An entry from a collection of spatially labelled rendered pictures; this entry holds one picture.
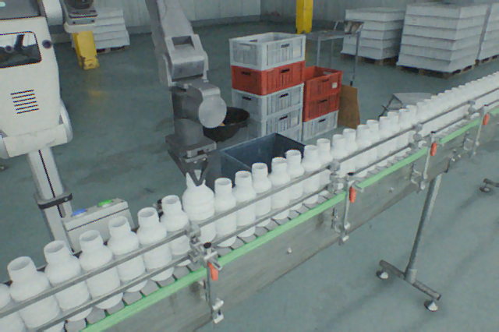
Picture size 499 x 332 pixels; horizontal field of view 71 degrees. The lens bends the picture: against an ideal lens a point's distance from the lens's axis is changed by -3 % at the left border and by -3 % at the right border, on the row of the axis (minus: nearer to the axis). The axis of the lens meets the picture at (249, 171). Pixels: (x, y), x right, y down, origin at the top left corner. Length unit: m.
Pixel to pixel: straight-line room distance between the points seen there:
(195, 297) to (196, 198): 0.24
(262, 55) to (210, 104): 2.47
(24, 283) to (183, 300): 0.33
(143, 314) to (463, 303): 1.87
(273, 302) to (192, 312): 1.22
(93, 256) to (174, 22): 0.44
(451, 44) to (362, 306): 5.64
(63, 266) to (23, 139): 0.59
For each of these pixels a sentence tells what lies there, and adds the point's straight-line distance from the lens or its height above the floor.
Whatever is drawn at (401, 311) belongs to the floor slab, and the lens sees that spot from 2.18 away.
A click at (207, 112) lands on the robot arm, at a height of 1.37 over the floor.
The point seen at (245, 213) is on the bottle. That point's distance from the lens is 0.86.
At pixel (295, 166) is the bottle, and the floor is 1.13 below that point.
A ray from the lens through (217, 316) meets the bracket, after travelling 0.86.
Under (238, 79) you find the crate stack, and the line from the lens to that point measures 3.35.
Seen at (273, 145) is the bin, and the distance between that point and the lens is 1.66.
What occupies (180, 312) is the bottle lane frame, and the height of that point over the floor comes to 0.91.
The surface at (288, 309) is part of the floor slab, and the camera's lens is 2.06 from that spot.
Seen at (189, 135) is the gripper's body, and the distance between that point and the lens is 0.70.
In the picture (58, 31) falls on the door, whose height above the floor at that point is 0.35.
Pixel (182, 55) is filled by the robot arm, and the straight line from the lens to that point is 0.66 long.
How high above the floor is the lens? 1.57
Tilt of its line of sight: 29 degrees down
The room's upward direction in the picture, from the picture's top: 1 degrees counter-clockwise
